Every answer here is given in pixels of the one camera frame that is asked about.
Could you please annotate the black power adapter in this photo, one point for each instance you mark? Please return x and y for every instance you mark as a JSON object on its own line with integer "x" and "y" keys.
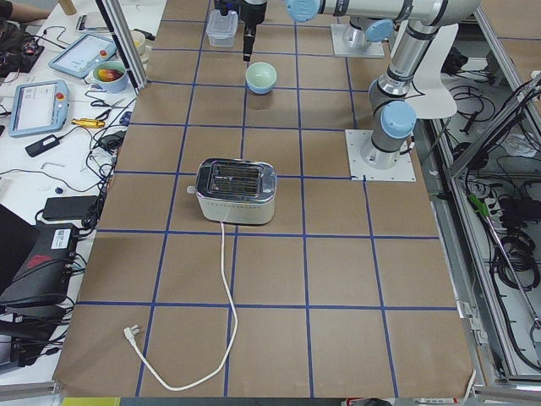
{"x": 68, "y": 208}

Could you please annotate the blue bowl with fruit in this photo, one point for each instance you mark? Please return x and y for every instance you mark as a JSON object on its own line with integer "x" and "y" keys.
{"x": 111, "y": 76}

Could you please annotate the clear plastic food container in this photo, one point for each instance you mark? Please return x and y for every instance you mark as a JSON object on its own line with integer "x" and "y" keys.
{"x": 221, "y": 29}

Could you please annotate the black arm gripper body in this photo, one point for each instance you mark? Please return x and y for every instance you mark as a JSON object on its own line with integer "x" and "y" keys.
{"x": 252, "y": 13}

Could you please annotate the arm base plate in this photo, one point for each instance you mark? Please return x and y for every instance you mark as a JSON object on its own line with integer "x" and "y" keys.
{"x": 367, "y": 163}
{"x": 341, "y": 50}

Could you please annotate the aluminium frame post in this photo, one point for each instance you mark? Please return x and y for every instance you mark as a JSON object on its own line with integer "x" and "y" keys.
{"x": 117, "y": 25}

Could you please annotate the cream silver toaster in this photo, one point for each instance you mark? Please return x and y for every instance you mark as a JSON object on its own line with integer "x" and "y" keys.
{"x": 236, "y": 191}

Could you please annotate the dark blue pot with lid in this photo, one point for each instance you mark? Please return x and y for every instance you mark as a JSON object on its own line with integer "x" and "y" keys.
{"x": 225, "y": 6}

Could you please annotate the green bowl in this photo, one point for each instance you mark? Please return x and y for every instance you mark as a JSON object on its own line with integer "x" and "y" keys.
{"x": 261, "y": 69}

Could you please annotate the orange tool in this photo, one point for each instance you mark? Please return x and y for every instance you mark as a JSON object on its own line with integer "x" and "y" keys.
{"x": 88, "y": 123}

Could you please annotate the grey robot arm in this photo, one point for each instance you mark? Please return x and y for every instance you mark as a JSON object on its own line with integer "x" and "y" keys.
{"x": 362, "y": 32}
{"x": 394, "y": 117}

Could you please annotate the black scissors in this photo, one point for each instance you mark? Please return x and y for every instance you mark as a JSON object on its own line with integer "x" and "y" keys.
{"x": 107, "y": 104}

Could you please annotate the blue teach pendant tablet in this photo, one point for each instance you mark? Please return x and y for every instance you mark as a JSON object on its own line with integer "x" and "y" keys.
{"x": 82, "y": 56}

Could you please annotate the beige bowl with lemon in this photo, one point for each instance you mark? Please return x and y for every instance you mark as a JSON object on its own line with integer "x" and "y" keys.
{"x": 142, "y": 48}

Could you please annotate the black electronics box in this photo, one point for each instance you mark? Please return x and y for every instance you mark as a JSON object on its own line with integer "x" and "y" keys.
{"x": 44, "y": 276}

